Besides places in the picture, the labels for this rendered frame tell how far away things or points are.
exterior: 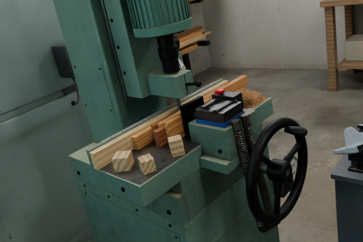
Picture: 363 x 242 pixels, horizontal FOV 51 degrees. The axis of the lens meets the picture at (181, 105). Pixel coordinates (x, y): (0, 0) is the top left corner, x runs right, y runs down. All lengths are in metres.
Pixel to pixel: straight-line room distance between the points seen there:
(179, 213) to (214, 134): 0.24
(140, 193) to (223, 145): 0.25
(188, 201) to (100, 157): 0.27
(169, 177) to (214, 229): 0.28
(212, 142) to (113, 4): 0.51
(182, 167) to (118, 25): 0.47
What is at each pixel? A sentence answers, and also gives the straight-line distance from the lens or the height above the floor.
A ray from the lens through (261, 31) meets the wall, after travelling 4.77.
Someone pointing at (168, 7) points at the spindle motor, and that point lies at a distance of 1.07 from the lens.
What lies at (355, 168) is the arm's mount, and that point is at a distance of 1.57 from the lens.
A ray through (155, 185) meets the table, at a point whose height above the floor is 0.88.
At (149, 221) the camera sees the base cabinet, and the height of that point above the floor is 0.67.
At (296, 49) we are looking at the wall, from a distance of 4.63.
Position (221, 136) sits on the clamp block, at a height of 0.94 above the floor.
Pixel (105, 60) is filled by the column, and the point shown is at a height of 1.14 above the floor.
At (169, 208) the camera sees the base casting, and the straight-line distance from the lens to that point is 1.10.
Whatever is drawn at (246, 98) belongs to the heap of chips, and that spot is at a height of 0.92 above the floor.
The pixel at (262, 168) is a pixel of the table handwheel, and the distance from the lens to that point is 1.08.
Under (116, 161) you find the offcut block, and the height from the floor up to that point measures 0.93.
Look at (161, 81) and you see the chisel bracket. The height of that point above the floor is 1.05.
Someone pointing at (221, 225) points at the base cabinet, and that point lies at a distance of 1.23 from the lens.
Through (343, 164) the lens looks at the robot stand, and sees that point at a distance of 1.61.
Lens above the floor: 1.37
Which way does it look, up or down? 20 degrees down
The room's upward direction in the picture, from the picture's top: 11 degrees counter-clockwise
